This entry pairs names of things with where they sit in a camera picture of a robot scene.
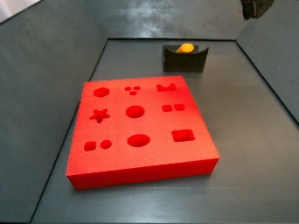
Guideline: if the yellow oval peg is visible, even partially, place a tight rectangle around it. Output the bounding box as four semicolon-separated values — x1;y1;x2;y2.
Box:
177;43;194;53

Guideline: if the black curved fixture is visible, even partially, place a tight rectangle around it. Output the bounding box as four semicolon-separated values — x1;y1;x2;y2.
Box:
163;45;210;73

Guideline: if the red foam shape block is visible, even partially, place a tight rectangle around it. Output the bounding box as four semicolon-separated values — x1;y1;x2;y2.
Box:
66;76;221;190

